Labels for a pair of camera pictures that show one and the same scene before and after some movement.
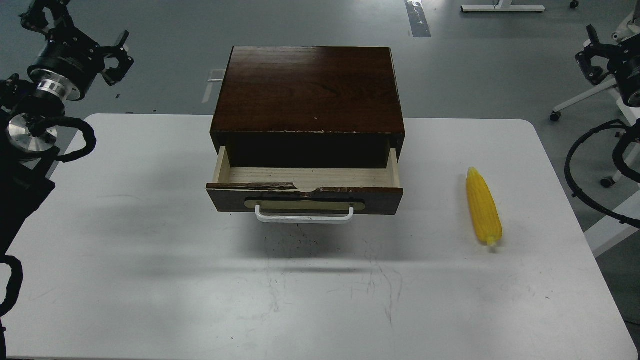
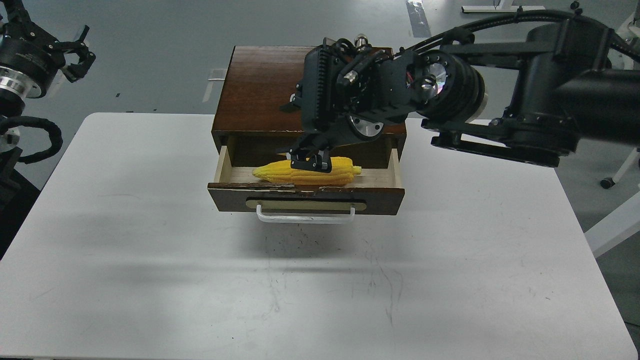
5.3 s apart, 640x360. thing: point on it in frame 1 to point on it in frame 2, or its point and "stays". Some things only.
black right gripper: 624,63 to 349,91
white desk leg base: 504,5 stays
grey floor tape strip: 418,22 stays
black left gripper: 70,62 to 29,57
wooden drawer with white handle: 299,195 stays
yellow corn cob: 484,213 to 282,171
